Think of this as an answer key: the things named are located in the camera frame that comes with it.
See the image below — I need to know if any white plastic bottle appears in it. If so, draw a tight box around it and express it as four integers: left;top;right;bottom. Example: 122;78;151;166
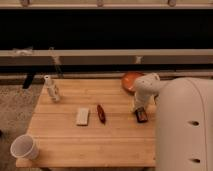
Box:
44;75;60;102

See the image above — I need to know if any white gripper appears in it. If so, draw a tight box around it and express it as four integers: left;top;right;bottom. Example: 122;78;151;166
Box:
133;91;153;111

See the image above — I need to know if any white paper cup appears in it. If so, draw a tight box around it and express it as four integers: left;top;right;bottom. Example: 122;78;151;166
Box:
10;134;39;160

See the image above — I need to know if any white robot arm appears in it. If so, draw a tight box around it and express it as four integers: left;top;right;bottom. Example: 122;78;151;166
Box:
133;73;213;171

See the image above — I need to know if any white sponge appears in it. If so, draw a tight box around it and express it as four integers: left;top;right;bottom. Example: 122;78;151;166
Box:
76;108;89;126

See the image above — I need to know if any black table leg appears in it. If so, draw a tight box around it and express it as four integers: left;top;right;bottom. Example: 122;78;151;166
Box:
22;72;36;89

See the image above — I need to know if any black eraser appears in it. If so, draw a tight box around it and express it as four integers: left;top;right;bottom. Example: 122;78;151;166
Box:
135;108;148;123

